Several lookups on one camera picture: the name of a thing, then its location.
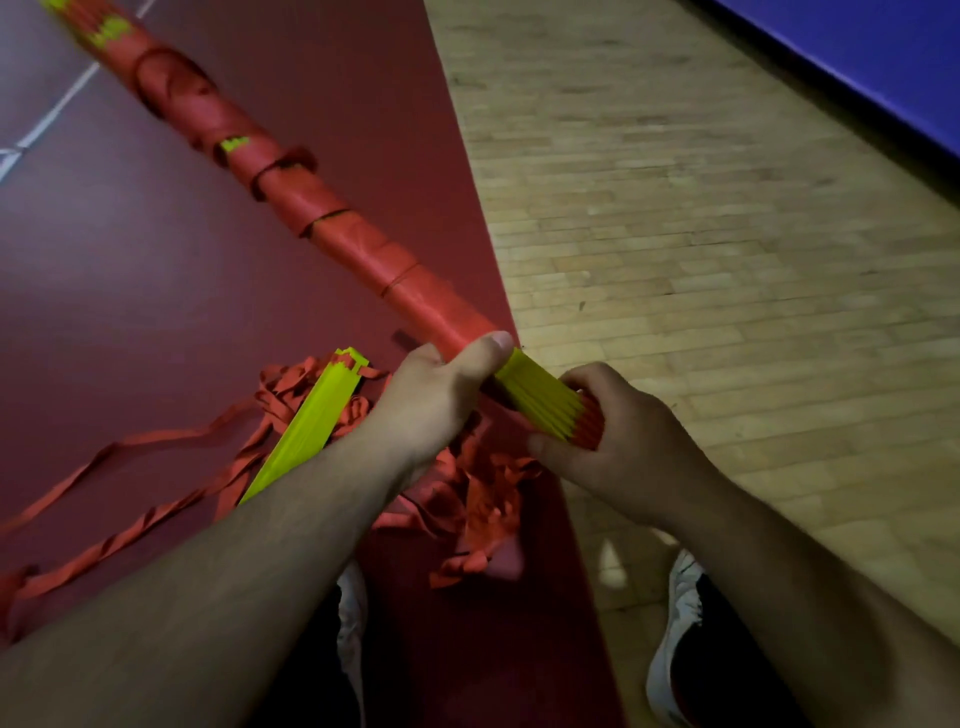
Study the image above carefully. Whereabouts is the person's right hand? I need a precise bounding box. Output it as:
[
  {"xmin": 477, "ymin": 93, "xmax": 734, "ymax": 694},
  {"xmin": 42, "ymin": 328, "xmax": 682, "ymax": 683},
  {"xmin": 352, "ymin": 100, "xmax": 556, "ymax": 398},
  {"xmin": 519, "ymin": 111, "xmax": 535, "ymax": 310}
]
[{"xmin": 526, "ymin": 362, "xmax": 718, "ymax": 535}]

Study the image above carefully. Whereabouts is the person's left hand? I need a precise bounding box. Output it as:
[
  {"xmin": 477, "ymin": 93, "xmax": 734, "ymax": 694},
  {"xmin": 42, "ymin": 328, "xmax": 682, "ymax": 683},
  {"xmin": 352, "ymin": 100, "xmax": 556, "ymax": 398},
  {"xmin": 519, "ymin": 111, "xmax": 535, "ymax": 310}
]
[{"xmin": 358, "ymin": 330, "xmax": 517, "ymax": 490}]

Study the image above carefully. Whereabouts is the person's right forearm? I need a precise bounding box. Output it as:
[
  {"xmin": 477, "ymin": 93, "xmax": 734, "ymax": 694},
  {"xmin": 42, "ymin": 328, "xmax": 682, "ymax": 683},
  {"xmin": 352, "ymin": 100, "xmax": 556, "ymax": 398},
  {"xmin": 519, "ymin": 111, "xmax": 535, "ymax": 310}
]
[{"xmin": 663, "ymin": 479, "xmax": 960, "ymax": 728}]

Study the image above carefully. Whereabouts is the person's left forearm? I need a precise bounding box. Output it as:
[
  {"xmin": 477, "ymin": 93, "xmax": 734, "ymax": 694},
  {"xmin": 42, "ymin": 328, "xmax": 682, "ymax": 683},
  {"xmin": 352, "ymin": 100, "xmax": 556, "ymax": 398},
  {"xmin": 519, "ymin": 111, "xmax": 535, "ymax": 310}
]
[{"xmin": 0, "ymin": 438, "xmax": 403, "ymax": 728}]

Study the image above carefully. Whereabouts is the white right shoe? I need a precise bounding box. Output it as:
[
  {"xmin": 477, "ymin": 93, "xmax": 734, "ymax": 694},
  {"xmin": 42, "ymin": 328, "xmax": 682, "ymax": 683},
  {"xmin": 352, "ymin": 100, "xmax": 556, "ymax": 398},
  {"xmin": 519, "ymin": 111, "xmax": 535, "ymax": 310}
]
[{"xmin": 644, "ymin": 548, "xmax": 708, "ymax": 728}]

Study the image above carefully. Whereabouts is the white shoe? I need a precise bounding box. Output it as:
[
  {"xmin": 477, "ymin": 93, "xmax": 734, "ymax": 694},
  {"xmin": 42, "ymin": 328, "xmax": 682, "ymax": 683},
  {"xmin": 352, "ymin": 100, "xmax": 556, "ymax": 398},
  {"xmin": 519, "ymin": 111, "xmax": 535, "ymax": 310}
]
[
  {"xmin": 644, "ymin": 548, "xmax": 708, "ymax": 728},
  {"xmin": 335, "ymin": 560, "xmax": 369, "ymax": 728}
]

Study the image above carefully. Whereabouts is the white left shoe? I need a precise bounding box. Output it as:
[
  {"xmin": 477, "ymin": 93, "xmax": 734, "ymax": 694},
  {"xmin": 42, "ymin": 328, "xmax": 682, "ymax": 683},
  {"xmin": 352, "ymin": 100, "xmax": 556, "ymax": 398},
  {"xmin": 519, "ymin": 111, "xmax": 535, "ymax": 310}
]
[{"xmin": 335, "ymin": 560, "xmax": 369, "ymax": 728}]

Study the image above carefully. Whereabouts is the black right trouser leg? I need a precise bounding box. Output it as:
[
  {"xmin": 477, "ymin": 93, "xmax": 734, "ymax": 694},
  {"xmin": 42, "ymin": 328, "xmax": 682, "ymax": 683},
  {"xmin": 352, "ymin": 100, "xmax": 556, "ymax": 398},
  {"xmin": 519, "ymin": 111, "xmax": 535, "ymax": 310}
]
[{"xmin": 669, "ymin": 573, "xmax": 815, "ymax": 728}]

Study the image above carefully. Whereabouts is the black trouser leg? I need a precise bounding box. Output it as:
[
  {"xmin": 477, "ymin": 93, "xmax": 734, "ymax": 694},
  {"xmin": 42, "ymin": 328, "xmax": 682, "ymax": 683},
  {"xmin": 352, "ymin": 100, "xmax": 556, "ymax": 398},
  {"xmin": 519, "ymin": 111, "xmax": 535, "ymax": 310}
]
[
  {"xmin": 247, "ymin": 584, "xmax": 361, "ymax": 728},
  {"xmin": 669, "ymin": 573, "xmax": 815, "ymax": 728}
]

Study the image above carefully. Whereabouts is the black left trouser leg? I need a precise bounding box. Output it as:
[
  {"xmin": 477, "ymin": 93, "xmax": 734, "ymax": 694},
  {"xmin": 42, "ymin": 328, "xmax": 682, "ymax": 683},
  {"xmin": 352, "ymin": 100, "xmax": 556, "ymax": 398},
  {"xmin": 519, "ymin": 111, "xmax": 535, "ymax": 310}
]
[{"xmin": 247, "ymin": 584, "xmax": 361, "ymax": 728}]

